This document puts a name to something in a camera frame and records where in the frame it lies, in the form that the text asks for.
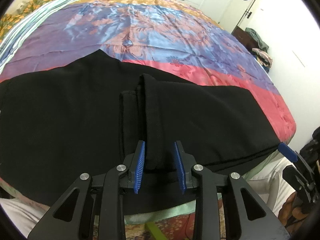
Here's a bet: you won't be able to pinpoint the dark wooden nightstand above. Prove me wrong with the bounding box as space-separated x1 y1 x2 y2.
231 26 258 53

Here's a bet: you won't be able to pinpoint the person's left leg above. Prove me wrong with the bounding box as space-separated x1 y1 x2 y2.
0 196 50 238

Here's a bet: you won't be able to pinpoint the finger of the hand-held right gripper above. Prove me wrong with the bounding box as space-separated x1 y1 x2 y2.
278 142 316 203

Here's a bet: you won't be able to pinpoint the person's right leg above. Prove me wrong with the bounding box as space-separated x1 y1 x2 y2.
246 155 299 215

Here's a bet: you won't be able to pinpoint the person's leg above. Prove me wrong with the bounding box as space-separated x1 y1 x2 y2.
246 155 299 215
0 196 50 238

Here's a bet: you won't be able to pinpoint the mustard floral quilt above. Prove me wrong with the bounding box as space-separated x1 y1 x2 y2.
0 0 78 43

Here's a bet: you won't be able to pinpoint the striped bed sheet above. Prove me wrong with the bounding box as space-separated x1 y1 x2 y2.
0 0 93 65

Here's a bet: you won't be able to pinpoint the green floor item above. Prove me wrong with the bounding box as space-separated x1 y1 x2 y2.
146 221 170 240

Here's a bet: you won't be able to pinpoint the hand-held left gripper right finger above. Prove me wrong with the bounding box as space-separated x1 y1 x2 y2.
174 140 292 240

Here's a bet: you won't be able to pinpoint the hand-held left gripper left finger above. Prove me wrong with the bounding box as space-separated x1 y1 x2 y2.
27 140 146 240

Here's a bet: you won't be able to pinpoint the dark brown object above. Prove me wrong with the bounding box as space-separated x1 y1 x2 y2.
278 194 310 233

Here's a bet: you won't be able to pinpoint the white door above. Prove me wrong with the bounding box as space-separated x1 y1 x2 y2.
217 0 265 33

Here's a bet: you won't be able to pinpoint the black pants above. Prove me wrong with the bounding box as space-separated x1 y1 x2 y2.
0 49 280 214

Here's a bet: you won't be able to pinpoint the pile of mixed clothes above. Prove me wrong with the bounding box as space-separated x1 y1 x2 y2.
252 48 273 72

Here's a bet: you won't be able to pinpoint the grey-green garment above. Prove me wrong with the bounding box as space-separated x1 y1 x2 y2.
244 27 269 53

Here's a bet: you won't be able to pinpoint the colourful floral blanket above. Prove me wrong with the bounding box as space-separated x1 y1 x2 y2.
0 0 297 227

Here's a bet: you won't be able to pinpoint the patterned rug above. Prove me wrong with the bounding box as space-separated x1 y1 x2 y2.
124 211 198 240

